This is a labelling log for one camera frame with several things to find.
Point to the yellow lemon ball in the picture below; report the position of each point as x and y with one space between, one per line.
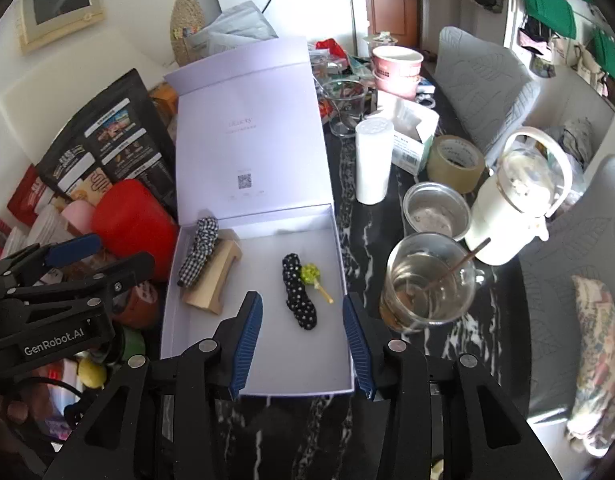
92 375

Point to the gold rectangular box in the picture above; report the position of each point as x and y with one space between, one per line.
205 295

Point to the open lavender gift box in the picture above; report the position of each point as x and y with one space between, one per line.
250 151

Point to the glass mug with spoon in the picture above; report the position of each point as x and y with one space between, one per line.
430 281

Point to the green tote bag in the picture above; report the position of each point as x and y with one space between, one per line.
555 14

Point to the packing tape roll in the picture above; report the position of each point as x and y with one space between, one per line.
456 163

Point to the floral cushion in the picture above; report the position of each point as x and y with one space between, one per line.
592 419

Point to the wall intercom panel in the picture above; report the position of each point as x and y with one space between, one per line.
42 22

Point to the black polka dot scrunchie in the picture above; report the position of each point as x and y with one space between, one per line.
298 301

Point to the red cylindrical canister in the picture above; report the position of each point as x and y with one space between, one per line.
130 220

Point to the white electric kettle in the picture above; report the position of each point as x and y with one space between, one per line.
532 179

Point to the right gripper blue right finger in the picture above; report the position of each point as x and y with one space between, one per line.
359 349

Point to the steel cup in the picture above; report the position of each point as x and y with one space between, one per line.
435 207

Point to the yellow green flower hair clip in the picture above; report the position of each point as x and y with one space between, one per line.
311 275

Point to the grey leaf pattern chair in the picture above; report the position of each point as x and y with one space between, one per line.
491 91

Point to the white cylindrical bottle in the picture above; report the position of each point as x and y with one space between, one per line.
374 138

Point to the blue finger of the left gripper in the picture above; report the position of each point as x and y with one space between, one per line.
72 251

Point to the green label black jar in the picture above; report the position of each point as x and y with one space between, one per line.
133 344

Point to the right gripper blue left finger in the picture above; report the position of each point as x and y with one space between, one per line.
247 329

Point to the black white gingham scrunchie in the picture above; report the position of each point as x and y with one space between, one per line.
199 251

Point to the orange spice jar white label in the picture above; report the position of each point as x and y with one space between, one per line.
138 307

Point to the black snack bag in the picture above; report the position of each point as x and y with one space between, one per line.
116 136

